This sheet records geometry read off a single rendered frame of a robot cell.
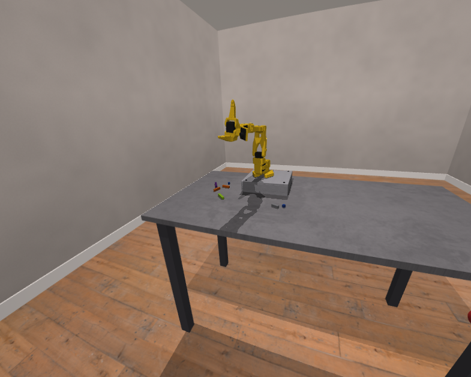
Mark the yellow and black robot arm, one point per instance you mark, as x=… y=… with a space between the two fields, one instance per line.
x=260 y=164

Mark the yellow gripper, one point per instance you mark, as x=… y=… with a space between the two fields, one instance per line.
x=232 y=127

